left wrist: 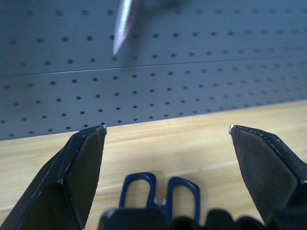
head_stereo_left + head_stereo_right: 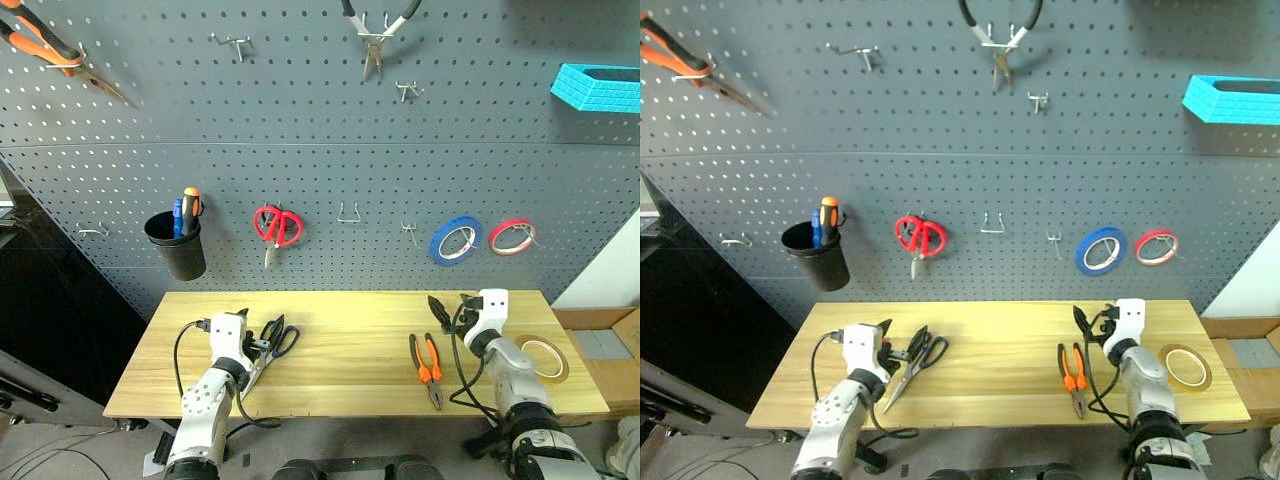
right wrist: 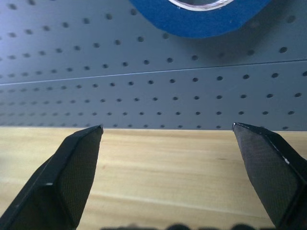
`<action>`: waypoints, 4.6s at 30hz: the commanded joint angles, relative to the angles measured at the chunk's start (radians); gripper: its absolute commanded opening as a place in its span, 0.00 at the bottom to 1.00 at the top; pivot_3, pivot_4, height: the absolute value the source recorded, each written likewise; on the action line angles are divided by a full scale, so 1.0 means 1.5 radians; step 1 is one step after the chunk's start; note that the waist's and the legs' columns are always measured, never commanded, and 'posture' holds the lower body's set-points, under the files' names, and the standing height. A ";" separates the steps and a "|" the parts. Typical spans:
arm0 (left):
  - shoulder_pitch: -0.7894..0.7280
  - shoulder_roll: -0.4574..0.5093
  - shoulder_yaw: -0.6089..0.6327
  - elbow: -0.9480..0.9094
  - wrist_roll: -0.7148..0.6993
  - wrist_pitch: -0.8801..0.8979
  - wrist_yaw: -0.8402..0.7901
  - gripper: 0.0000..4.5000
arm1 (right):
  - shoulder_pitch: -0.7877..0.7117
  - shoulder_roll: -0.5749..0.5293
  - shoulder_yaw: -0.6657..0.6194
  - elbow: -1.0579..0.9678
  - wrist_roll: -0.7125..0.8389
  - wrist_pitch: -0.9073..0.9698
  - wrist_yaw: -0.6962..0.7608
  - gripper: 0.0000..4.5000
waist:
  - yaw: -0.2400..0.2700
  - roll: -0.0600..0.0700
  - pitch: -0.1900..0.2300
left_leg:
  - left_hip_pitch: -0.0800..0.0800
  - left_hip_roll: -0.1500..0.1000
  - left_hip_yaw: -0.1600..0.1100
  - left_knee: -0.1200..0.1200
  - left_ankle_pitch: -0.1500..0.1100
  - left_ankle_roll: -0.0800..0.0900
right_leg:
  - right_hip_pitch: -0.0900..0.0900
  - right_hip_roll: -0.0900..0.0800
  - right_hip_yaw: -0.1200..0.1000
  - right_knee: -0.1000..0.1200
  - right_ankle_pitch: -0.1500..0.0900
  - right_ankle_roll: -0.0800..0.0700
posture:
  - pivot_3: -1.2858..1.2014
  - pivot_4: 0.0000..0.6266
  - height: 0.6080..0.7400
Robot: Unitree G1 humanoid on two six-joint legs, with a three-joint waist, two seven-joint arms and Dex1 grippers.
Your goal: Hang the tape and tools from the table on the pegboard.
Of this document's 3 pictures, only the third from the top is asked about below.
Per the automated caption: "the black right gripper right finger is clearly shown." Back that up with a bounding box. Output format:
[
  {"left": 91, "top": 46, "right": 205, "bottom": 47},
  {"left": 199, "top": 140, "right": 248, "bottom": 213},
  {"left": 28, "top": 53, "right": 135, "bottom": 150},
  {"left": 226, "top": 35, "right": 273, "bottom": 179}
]
[{"left": 231, "top": 122, "right": 307, "bottom": 230}]

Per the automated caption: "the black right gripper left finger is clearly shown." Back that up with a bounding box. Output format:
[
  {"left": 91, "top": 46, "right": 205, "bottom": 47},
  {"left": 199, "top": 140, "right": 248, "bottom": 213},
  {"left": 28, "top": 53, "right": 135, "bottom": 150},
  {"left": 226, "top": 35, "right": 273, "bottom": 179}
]
[{"left": 0, "top": 124, "right": 104, "bottom": 230}]

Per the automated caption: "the grey perforated pegboard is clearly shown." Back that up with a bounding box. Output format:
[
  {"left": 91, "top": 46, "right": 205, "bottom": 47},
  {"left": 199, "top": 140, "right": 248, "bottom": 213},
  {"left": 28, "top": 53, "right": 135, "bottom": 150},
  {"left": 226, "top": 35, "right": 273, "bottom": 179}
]
[{"left": 0, "top": 0, "right": 307, "bottom": 132}]

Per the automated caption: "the blue tape roll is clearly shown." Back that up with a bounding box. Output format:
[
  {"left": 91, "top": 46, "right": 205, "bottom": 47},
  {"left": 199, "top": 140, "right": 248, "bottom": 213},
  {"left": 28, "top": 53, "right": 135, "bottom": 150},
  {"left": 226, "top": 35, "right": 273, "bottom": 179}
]
[{"left": 128, "top": 0, "right": 273, "bottom": 39}]

